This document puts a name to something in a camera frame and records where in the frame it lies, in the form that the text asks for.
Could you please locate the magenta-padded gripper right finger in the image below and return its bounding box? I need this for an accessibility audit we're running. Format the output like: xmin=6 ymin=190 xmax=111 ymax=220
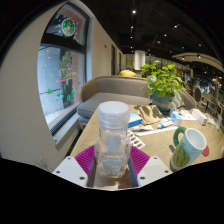
xmin=128 ymin=145 xmax=173 ymax=188

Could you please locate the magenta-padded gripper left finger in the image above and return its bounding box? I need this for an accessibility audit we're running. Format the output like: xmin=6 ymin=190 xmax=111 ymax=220
xmin=52 ymin=144 xmax=98 ymax=189

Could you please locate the clear plastic bottle white cap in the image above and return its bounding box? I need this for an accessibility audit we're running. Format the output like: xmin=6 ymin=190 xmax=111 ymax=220
xmin=94 ymin=100 xmax=132 ymax=179

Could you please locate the blister pack of pills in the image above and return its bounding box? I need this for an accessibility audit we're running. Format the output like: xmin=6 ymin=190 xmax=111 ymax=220
xmin=126 ymin=129 xmax=146 ymax=150

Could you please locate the white tube green cap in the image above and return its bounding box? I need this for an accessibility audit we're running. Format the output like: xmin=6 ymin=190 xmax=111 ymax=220
xmin=156 ymin=120 xmax=175 ymax=130

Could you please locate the blue and white flat box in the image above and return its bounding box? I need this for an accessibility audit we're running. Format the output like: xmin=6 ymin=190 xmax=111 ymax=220
xmin=128 ymin=111 xmax=144 ymax=129

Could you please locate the flat round red coaster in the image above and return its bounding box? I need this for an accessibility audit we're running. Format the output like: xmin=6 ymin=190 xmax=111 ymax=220
xmin=201 ymin=144 xmax=211 ymax=158

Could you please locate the small light blue carton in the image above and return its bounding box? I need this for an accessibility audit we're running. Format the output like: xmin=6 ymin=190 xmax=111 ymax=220
xmin=169 ymin=109 xmax=184 ymax=127

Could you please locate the printed white leaflet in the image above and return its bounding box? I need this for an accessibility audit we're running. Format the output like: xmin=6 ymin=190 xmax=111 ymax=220
xmin=181 ymin=109 xmax=198 ymax=121

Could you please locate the white carton with orange print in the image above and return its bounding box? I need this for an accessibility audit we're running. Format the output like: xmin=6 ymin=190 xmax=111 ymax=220
xmin=191 ymin=108 xmax=209 ymax=126

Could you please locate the green plant in blue pot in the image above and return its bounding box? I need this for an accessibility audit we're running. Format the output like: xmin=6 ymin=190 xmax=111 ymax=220
xmin=139 ymin=60 xmax=187 ymax=113

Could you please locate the grey curved sofa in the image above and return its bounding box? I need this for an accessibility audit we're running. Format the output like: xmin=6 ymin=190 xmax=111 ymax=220
xmin=76 ymin=75 xmax=198 ymax=129

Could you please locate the group of round-backed chairs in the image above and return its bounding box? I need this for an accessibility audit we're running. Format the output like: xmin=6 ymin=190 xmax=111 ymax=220
xmin=189 ymin=76 xmax=224 ymax=118

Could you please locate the dark-framed window with decorations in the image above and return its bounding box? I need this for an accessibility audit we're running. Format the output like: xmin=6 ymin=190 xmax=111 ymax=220
xmin=36 ymin=2 xmax=90 ymax=134

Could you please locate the person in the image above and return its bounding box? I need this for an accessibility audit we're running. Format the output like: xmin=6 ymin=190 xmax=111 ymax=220
xmin=118 ymin=65 xmax=138 ymax=78

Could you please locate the white round column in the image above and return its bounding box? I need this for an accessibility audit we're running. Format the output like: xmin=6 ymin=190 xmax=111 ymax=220
xmin=133 ymin=49 xmax=147 ymax=71

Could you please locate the group of ceiling spotlights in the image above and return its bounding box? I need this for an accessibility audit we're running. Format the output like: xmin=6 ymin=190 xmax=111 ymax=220
xmin=128 ymin=8 xmax=208 ymax=61

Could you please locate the white mug green handle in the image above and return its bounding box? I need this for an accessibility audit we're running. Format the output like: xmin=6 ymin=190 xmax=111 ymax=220
xmin=169 ymin=126 xmax=208 ymax=173

